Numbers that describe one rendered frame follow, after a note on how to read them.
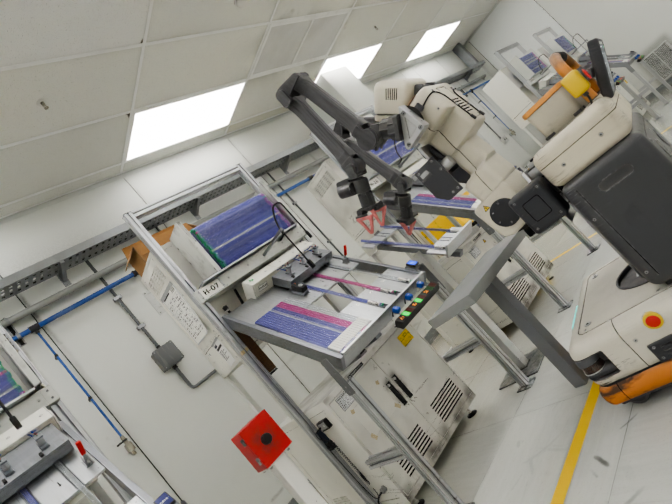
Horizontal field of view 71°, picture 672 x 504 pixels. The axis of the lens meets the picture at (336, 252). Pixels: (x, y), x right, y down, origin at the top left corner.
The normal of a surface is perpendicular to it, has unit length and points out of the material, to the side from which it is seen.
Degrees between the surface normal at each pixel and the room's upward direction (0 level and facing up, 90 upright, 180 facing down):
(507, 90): 90
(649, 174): 90
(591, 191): 90
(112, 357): 90
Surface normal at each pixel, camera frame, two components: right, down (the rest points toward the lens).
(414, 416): 0.45, -0.51
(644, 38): -0.59, 0.45
